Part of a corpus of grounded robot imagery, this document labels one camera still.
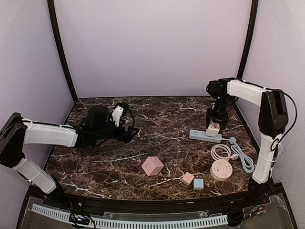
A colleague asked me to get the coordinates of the white cube socket adapter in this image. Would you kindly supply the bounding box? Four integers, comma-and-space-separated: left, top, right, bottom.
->
206, 121, 220, 137

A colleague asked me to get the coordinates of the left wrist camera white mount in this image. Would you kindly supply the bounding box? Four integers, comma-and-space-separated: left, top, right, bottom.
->
112, 102, 129, 127

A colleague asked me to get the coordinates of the white slotted cable duct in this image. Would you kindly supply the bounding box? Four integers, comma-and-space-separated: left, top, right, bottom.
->
31, 204, 228, 229

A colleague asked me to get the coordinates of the black table front rail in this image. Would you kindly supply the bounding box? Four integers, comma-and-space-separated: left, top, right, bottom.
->
43, 187, 270, 218

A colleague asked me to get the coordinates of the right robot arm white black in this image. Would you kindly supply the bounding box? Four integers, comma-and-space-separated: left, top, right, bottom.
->
206, 78, 290, 205

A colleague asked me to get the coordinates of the pink round power socket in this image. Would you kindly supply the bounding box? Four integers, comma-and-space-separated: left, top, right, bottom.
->
210, 159, 233, 181

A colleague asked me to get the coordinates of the right black frame post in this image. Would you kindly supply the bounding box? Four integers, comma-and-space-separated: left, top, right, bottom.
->
236, 0, 259, 79

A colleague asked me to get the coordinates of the left black frame post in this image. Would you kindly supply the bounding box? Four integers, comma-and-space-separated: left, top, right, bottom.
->
47, 0, 78, 103

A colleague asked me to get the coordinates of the black frame post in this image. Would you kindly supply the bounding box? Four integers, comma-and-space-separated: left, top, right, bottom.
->
47, 0, 78, 103
236, 0, 259, 79

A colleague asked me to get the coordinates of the white pink coiled cable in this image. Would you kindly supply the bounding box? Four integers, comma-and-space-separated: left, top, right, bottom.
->
211, 144, 239, 162

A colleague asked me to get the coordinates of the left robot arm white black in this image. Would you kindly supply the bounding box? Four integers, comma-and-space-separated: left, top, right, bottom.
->
0, 103, 139, 195

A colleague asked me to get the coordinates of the blue power strip cable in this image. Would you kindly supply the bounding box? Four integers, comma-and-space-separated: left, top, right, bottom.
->
221, 137, 254, 174

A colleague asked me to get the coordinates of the small pink charger plug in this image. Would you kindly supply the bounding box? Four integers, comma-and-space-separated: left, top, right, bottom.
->
181, 172, 194, 186

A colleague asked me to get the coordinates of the small blue charger plug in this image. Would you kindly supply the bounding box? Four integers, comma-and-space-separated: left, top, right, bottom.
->
193, 178, 204, 190

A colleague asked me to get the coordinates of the pink cube socket adapter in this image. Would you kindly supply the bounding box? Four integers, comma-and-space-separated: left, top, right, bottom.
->
141, 156, 164, 176

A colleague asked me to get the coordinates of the blue power strip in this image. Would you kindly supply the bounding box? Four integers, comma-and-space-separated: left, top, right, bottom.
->
189, 129, 222, 143

